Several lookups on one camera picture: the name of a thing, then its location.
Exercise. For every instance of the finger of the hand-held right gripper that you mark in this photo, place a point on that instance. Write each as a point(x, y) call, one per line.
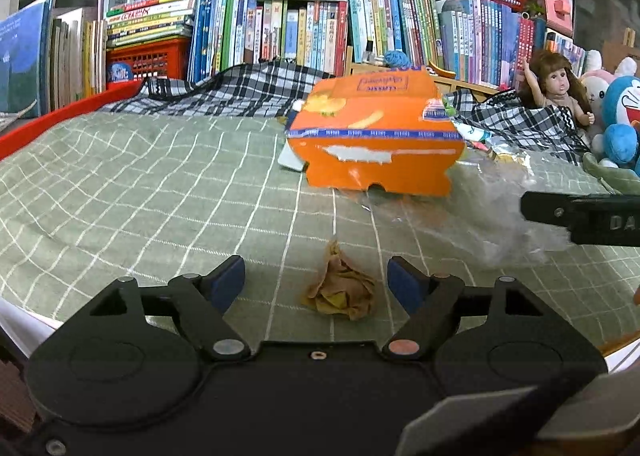
point(545, 208)

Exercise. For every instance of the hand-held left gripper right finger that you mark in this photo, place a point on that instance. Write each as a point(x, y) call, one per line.
point(405, 286)

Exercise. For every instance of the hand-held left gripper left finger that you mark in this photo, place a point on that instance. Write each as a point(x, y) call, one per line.
point(227, 278)

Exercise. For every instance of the brown paper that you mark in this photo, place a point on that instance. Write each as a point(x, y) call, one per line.
point(340, 288)

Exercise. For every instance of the clear plastic bag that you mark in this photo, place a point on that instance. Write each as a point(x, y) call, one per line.
point(475, 216)

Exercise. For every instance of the green plush toy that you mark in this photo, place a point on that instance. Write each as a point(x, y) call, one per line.
point(612, 176)

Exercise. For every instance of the silver foil wrapper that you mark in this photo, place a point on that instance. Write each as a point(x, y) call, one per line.
point(510, 154)

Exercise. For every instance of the blue cat plush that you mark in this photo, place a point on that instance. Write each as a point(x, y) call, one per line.
point(622, 126)

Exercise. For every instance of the colourful snack wrapper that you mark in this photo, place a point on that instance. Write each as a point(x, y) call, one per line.
point(475, 136)

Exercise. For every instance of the brown haired doll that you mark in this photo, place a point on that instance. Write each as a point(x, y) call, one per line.
point(557, 86)

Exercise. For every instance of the white flat packet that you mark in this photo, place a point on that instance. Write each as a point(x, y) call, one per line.
point(290, 160)

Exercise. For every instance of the white pink rabbit plush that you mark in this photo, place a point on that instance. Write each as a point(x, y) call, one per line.
point(597, 84)

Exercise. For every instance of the orange cardboard box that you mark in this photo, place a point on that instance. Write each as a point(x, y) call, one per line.
point(375, 136)

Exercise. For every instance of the wooden shelf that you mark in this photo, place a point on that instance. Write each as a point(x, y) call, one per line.
point(450, 81)

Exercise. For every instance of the row of upright books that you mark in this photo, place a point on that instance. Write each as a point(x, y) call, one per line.
point(270, 31)
point(490, 41)
point(567, 51)
point(395, 21)

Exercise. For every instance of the black white plaid cloth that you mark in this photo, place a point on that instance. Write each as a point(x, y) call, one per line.
point(225, 91)

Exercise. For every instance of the blue yarn ball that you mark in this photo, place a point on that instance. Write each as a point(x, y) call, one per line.
point(396, 59)

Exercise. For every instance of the red plastic basket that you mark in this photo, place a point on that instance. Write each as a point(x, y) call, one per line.
point(150, 59)

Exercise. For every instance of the row of thin books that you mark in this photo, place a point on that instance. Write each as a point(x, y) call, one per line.
point(75, 61)

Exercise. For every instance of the stack of flat books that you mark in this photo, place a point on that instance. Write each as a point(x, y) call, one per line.
point(150, 16)

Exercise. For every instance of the large blue book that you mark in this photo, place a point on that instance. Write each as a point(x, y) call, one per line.
point(20, 61)

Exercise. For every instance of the wooden bed frame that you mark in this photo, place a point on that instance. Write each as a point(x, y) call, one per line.
point(622, 343)

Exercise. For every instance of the red bed rail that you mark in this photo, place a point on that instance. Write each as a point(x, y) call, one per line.
point(50, 121)

